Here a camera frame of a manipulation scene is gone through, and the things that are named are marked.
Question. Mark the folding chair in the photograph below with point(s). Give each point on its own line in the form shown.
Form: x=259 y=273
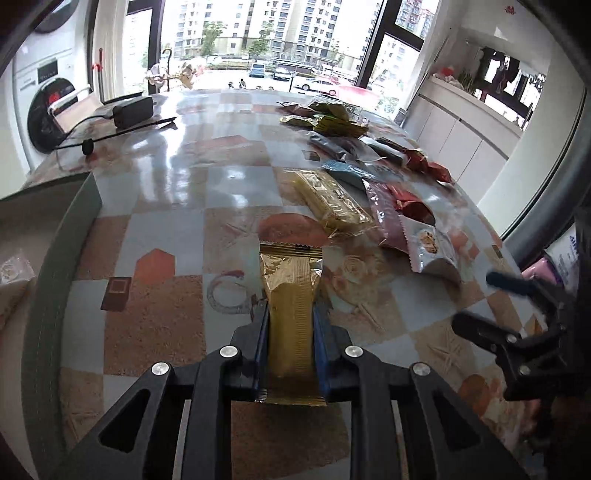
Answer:
x=68 y=111

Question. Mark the grey shallow tray box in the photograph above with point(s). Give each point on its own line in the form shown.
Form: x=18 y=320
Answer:
x=46 y=225

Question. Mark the maroon snack packet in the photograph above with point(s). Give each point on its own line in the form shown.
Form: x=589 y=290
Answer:
x=389 y=226

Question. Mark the gold foil snack packet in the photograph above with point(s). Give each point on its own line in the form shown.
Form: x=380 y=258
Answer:
x=290 y=275

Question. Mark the white and pink snack packet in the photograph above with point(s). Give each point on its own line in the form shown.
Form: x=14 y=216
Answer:
x=431 y=252

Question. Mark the white washing machine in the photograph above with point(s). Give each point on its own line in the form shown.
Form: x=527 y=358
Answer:
x=47 y=67

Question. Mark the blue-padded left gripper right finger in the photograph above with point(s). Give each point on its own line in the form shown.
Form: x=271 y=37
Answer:
x=334 y=372

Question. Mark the light blue snack packet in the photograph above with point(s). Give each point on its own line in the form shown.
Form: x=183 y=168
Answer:
x=354 y=176

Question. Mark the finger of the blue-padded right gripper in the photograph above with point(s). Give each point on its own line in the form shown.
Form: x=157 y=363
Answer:
x=509 y=347
x=543 y=294

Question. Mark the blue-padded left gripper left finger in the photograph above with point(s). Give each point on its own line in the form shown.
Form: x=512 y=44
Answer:
x=248 y=381

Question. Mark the pile of green snack packets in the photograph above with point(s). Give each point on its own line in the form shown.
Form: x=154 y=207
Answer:
x=327 y=116

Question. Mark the yellow cracker packet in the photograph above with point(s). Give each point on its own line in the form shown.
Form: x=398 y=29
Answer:
x=331 y=204

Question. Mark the black power adapter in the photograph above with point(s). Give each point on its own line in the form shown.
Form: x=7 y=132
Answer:
x=132 y=111

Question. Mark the white cabinet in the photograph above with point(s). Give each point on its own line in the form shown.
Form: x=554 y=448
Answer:
x=461 y=133

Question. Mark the dark red snack packets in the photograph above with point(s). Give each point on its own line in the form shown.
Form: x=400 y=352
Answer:
x=421 y=177

